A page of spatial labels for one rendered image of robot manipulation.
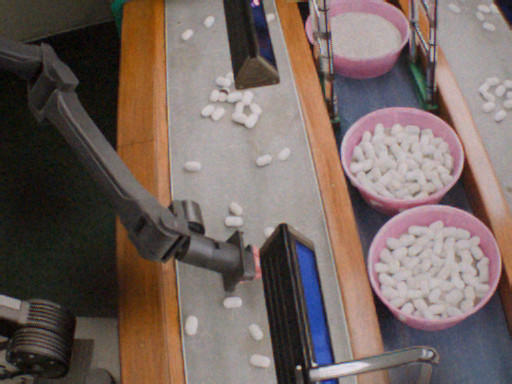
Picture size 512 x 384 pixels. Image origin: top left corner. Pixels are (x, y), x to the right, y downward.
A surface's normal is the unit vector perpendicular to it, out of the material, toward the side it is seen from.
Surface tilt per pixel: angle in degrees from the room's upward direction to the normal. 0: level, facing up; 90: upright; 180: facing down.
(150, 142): 0
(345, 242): 0
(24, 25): 90
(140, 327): 0
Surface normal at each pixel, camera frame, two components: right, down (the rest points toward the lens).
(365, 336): -0.11, -0.63
